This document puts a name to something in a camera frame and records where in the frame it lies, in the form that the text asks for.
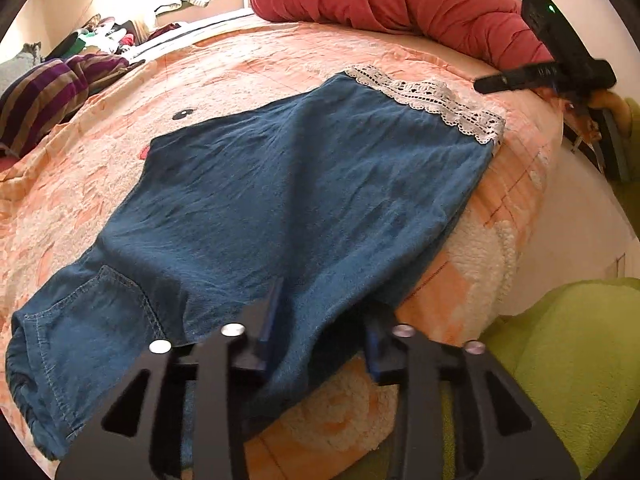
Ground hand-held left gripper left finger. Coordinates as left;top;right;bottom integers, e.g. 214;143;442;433
55;277;284;480

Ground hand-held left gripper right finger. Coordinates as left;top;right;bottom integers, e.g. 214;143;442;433
364;309;582;480

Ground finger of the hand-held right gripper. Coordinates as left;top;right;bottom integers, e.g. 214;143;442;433
473;62;566;95

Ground blue denim pants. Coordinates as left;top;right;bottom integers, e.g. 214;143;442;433
5;64;507;471

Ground person's right forearm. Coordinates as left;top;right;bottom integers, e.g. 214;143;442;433
611;94;640;233

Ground person's right hand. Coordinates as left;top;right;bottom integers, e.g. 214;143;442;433
564;89;630;147

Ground red duvet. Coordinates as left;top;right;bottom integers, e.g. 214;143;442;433
249;0;556;72

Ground person's green fleece clothing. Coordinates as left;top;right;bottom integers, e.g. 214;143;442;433
360;277;640;480

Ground orange printed blanket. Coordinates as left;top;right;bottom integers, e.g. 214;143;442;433
0;12;568;480

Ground purple striped blanket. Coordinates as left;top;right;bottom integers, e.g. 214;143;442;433
0;52;146;158

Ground grey cloth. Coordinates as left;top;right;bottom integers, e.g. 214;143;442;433
0;41;45;97

